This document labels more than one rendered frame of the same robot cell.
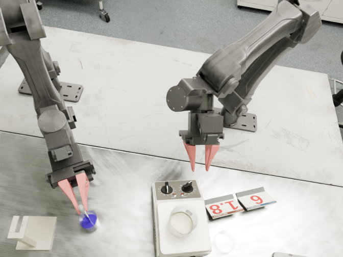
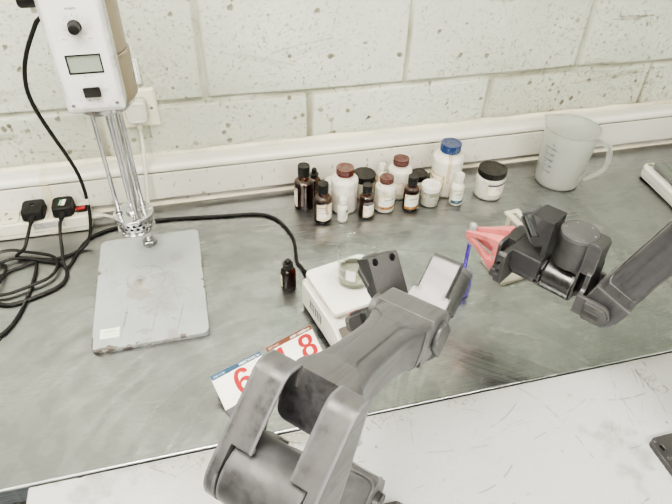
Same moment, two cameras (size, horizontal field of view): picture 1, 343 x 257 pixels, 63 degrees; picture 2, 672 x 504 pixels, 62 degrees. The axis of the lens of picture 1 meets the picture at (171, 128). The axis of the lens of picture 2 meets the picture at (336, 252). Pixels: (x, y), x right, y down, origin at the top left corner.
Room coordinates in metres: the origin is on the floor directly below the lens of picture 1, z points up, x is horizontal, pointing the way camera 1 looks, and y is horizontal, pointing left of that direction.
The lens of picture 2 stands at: (0.85, -0.27, 1.68)
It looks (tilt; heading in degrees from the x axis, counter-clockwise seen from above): 41 degrees down; 166
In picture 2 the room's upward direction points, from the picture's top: 2 degrees clockwise
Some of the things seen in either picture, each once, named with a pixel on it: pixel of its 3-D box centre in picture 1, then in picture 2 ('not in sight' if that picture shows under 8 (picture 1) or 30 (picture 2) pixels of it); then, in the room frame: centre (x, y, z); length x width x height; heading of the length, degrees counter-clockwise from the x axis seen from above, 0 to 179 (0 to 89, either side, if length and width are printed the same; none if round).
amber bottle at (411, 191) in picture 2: not in sight; (411, 192); (-0.14, 0.15, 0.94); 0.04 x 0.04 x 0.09
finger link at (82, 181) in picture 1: (74, 194); (493, 241); (0.17, 0.18, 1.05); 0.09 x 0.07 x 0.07; 34
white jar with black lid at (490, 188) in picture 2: not in sight; (490, 180); (-0.16, 0.35, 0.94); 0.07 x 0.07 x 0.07
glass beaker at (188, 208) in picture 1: (181, 224); (354, 262); (0.15, -0.06, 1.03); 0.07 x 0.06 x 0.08; 14
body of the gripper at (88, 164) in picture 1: (69, 164); (527, 261); (0.23, 0.22, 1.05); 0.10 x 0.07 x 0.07; 124
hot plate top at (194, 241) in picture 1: (183, 225); (349, 283); (0.16, -0.07, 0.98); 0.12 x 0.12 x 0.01; 15
